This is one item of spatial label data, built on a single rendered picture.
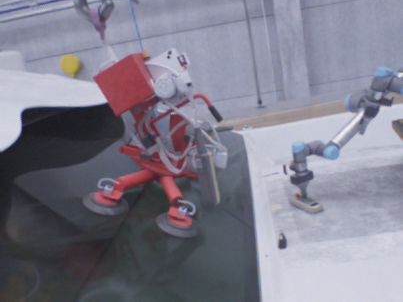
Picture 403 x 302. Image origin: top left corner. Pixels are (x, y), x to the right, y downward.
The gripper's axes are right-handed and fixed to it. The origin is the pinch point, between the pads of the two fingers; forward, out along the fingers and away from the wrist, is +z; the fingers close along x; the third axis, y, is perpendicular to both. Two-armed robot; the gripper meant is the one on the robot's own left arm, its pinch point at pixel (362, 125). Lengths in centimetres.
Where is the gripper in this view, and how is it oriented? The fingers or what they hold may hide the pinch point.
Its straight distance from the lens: 211.0
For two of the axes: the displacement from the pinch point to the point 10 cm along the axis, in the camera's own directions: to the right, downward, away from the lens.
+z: -1.6, 8.5, 5.0
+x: -3.4, 4.3, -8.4
